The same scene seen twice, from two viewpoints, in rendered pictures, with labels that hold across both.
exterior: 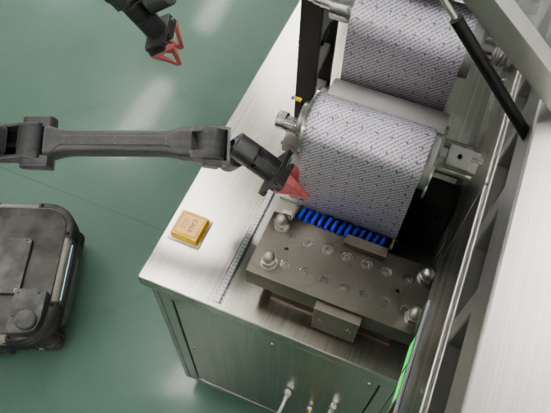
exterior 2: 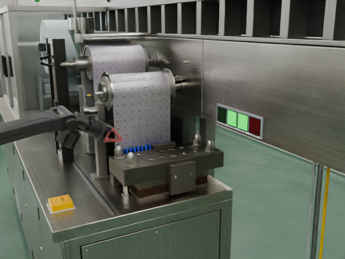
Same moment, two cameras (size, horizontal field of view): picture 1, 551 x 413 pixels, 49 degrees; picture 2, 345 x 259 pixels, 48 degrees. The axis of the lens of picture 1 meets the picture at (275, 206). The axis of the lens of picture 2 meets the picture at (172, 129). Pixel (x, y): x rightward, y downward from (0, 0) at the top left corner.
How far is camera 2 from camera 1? 118 cm
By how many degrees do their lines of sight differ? 56
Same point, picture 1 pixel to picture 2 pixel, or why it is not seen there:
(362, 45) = (101, 69)
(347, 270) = (166, 153)
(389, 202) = (161, 112)
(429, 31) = (126, 51)
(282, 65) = (33, 155)
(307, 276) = (153, 160)
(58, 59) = not seen: outside the picture
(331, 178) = (131, 112)
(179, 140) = (48, 114)
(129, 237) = not seen: outside the picture
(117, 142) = (11, 124)
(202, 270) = (90, 211)
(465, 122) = not seen: hidden behind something
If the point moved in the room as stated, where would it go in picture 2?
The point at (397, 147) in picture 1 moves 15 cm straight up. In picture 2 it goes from (153, 75) to (152, 36)
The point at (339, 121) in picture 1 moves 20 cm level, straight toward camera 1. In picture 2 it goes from (123, 76) to (155, 81)
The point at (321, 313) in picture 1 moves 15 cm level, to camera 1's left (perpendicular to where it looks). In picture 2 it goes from (175, 168) to (144, 181)
